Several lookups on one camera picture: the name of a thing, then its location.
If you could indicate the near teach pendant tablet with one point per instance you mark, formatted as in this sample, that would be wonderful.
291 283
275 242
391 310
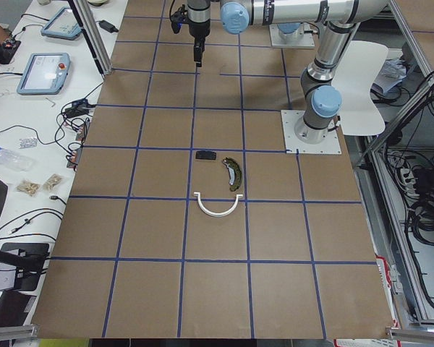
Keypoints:
45 74

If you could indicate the far teach pendant tablet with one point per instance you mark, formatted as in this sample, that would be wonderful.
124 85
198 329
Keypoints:
62 25

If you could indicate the clear plastic water bottle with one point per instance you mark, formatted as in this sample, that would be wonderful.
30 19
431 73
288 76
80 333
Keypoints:
15 161

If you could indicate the olive curved brake shoe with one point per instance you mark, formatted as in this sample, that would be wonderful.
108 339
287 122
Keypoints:
235 173

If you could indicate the dark grey brake pad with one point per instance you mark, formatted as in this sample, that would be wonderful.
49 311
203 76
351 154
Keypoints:
205 155

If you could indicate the black power adapter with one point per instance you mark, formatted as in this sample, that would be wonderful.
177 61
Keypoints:
107 26

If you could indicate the white chair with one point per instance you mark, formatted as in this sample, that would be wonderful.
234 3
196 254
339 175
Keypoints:
354 77

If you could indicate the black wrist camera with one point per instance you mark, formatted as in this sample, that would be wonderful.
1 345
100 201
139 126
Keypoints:
178 18

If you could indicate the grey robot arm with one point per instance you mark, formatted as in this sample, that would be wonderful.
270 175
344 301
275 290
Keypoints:
365 10

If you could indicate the teach pendant tablet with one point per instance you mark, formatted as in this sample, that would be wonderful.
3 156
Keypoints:
62 25
45 74

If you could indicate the white curved plastic bracket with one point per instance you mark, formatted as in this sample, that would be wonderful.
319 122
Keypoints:
218 209

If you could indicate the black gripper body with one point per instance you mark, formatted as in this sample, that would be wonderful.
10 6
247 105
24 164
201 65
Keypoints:
198 27

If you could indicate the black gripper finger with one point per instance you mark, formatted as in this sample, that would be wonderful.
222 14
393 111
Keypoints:
202 52
197 52

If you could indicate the aluminium frame post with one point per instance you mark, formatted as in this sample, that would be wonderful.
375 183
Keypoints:
87 24

